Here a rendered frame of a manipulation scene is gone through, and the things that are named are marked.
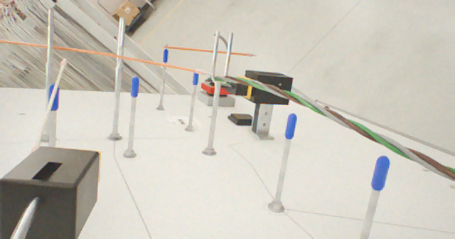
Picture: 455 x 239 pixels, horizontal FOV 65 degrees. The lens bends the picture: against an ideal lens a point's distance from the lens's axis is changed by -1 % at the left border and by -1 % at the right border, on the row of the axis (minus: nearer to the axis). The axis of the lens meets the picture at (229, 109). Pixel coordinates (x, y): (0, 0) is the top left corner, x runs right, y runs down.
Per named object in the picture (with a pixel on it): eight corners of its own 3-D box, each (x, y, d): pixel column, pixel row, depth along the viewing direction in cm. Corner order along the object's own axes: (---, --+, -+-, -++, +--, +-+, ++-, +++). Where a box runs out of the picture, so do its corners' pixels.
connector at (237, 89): (264, 96, 50) (266, 82, 50) (233, 95, 48) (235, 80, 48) (253, 92, 53) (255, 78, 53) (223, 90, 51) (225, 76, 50)
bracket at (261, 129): (274, 139, 52) (279, 105, 51) (259, 139, 51) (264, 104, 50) (259, 129, 56) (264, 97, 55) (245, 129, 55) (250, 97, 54)
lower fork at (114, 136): (105, 135, 44) (113, 16, 41) (121, 135, 45) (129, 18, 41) (107, 141, 42) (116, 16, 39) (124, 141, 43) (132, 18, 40)
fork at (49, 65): (39, 136, 40) (42, 7, 37) (57, 136, 41) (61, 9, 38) (38, 143, 39) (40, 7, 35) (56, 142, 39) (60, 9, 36)
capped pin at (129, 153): (124, 152, 39) (130, 74, 38) (138, 153, 39) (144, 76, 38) (120, 157, 38) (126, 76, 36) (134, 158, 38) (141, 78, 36)
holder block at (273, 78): (288, 105, 51) (293, 77, 51) (253, 103, 49) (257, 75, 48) (274, 98, 55) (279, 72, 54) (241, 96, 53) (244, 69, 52)
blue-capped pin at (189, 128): (196, 131, 50) (203, 70, 48) (185, 131, 49) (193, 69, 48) (193, 129, 51) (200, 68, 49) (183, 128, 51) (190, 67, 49)
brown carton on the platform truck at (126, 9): (134, 13, 787) (121, 1, 770) (141, 11, 740) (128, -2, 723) (122, 26, 780) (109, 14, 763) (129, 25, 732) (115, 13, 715)
